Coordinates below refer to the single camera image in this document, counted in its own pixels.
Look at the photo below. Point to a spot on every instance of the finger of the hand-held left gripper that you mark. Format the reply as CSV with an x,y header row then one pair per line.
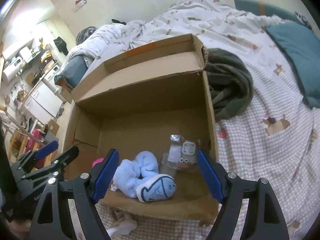
x,y
65,158
46,150

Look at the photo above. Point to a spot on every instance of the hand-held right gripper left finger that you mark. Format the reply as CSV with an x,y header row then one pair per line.
x,y
105,177

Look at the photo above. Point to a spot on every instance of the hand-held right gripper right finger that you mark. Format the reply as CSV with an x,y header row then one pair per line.
x,y
210,177

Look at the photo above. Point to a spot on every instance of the pink rubber duck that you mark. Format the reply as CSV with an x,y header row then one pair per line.
x,y
96,163

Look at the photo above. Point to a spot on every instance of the clear plastic packet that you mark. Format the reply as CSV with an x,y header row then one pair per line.
x,y
175,152

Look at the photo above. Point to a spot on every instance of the light blue fluffy sock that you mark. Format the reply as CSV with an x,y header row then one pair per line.
x,y
150,166

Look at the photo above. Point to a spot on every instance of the red bag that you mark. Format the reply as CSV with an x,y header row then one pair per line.
x,y
33,140

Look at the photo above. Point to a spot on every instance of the small cardboard box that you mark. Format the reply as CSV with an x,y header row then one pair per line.
x,y
51,128

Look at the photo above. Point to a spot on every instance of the white cabinet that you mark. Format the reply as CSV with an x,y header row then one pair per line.
x,y
42,100

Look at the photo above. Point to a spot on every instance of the white sock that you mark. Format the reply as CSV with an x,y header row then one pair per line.
x,y
122,227

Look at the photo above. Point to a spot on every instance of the teal folded blanket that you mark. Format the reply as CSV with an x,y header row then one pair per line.
x,y
71,72

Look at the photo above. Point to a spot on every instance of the dark grey clothing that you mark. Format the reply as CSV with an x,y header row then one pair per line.
x,y
227,85

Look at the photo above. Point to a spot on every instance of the black hanging jacket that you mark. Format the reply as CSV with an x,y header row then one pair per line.
x,y
61,44

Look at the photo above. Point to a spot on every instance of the dark striped pillow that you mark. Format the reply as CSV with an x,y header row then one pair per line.
x,y
85,33

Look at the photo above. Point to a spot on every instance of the teal pillow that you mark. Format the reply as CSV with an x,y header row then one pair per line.
x,y
297,55

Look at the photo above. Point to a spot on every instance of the white printed duvet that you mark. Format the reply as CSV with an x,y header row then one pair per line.
x,y
175,22

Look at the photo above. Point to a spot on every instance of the teal headboard cushion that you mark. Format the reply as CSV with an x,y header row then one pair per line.
x,y
252,7

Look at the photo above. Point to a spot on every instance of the black and white small object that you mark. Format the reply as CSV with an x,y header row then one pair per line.
x,y
302,18

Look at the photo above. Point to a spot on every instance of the wooden shelf frame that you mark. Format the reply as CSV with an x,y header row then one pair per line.
x,y
17,140

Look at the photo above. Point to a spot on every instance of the cluttered wall shelf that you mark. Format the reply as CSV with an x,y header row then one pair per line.
x,y
30,57

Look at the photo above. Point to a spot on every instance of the wall sticker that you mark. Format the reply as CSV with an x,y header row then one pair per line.
x,y
80,2

